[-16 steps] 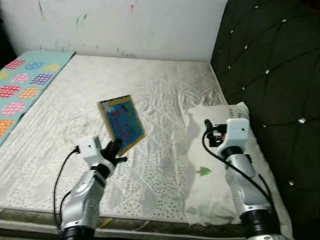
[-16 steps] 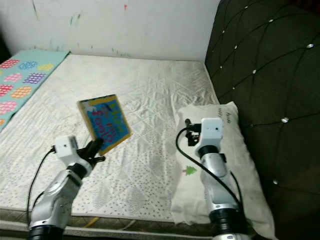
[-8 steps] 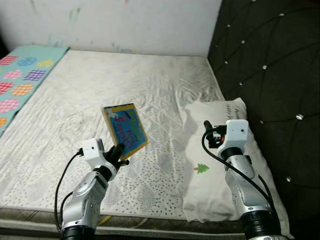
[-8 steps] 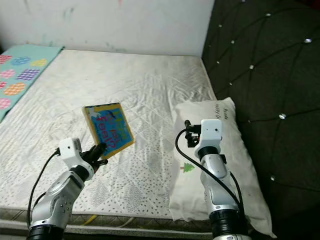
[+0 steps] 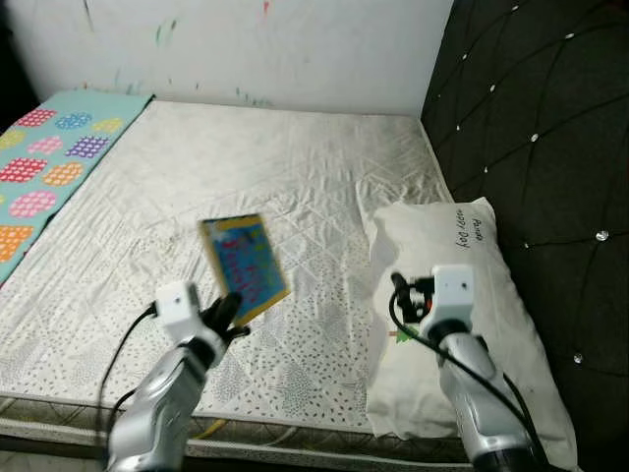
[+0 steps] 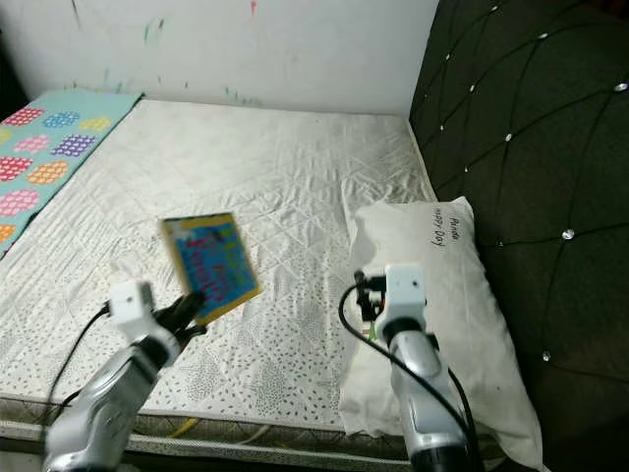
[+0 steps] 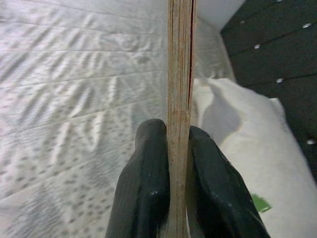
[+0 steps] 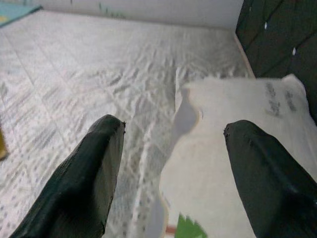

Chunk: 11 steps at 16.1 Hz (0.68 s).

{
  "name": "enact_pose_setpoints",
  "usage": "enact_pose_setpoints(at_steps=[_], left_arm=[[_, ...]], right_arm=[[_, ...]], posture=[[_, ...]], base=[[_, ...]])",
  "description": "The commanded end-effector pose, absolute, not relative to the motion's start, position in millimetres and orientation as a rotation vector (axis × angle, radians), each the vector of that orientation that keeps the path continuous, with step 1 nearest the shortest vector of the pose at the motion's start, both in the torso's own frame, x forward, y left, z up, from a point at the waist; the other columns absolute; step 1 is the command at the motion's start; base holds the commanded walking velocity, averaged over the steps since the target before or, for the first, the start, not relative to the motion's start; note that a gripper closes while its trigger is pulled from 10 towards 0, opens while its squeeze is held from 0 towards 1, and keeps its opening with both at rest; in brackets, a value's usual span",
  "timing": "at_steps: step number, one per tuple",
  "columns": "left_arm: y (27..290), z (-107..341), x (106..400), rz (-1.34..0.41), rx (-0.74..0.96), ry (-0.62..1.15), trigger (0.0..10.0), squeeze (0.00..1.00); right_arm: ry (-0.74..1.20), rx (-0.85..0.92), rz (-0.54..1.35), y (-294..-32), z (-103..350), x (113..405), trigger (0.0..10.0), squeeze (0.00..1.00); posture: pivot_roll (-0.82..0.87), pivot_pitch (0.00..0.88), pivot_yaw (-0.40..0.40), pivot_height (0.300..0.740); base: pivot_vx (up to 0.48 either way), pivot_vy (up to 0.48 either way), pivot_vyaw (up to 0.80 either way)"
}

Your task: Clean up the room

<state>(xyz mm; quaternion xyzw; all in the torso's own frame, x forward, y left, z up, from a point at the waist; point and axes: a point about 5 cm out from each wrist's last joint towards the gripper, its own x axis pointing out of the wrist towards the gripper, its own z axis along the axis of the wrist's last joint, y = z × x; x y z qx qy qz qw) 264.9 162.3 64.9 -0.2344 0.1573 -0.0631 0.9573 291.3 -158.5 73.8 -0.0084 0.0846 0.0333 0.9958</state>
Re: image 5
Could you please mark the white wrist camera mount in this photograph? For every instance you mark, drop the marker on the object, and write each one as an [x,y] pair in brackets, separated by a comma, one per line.
[179,307]
[452,293]

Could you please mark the blue children's book yellow border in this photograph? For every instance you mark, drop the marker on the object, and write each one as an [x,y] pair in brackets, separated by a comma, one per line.
[246,265]

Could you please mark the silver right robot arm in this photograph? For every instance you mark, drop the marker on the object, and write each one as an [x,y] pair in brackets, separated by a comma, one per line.
[482,393]

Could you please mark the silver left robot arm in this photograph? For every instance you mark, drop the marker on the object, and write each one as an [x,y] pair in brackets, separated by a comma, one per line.
[162,403]

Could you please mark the beige quilted mattress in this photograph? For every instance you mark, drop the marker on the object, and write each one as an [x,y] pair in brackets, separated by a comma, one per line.
[295,167]

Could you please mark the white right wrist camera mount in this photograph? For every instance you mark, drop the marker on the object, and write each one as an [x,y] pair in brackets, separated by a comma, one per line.
[452,293]

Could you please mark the dark tufted headboard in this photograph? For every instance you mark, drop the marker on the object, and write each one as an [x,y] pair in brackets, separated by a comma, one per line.
[541,147]

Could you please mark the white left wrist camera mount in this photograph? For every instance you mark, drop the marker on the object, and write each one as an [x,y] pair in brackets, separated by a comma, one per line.
[179,307]

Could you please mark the beige pillow with green tree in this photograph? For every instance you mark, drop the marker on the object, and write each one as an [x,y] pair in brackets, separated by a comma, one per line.
[511,295]

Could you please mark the teal blanket with colourful shapes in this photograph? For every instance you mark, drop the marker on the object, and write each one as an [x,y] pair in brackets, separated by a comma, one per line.
[49,167]

